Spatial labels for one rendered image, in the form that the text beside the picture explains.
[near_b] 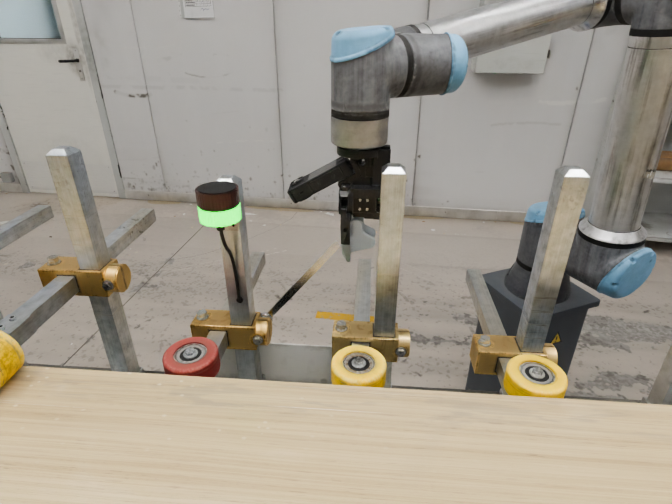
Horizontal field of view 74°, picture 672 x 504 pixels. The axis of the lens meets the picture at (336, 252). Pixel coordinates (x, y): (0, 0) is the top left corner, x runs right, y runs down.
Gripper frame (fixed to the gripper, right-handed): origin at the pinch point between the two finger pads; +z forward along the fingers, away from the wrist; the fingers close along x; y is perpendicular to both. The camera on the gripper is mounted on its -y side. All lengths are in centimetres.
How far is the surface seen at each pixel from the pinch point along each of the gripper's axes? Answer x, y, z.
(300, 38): 255, -46, -26
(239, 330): -10.6, -17.6, 10.2
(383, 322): -9.8, 7.3, 7.5
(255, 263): 13.8, -20.8, 10.6
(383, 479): -39.5, 6.9, 6.6
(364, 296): 3.9, 3.8, 11.5
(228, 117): 259, -103, 27
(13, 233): 7, -70, 2
